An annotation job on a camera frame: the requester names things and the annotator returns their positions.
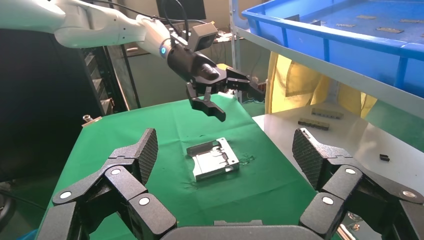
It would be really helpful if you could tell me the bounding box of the white shelf board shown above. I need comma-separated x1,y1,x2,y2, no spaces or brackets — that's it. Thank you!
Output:
236,25,424,121

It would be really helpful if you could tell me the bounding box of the yellow cloth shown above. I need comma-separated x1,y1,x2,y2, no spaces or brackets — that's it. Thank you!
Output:
264,51,379,119

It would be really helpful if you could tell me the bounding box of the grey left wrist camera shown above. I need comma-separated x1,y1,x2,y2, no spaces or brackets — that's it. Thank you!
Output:
188,22,219,53

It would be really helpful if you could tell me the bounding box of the black stand pole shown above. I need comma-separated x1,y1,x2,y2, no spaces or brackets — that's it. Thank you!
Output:
119,44,142,110

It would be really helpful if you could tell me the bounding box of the green table cloth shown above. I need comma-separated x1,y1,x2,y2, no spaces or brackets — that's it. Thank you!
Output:
34,93,342,240

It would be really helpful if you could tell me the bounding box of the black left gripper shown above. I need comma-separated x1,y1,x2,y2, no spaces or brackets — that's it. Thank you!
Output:
166,43,267,123

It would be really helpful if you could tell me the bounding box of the desk with dark top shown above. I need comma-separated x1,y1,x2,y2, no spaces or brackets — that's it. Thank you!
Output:
124,31,276,109

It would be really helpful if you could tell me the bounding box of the blue plastic bin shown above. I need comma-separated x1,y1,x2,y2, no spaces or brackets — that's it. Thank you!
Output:
241,0,424,99

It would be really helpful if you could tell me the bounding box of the black round base part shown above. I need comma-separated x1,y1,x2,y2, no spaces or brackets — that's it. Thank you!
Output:
0,188,17,233

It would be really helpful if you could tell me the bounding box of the black equipment rack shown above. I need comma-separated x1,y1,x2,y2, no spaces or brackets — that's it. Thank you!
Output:
79,46,132,116

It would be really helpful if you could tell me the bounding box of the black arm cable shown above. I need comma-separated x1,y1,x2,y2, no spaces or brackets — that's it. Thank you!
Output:
89,0,208,42

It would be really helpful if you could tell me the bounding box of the sheet metal bracket curved cutout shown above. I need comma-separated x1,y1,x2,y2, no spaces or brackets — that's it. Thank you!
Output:
186,137,240,183

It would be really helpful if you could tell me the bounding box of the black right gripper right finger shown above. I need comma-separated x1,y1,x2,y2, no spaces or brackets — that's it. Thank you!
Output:
292,128,424,240

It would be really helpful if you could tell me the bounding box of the olive grey terminal strip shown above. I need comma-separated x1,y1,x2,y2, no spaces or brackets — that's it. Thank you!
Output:
297,118,331,131
311,107,345,120

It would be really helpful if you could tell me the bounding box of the black computer monitor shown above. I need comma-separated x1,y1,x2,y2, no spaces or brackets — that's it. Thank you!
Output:
155,0,207,21

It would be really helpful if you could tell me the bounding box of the white perforated shelf strut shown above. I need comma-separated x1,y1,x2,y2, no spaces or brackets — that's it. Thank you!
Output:
229,0,243,104

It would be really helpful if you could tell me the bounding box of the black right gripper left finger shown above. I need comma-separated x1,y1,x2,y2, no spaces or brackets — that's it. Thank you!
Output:
35,128,178,240

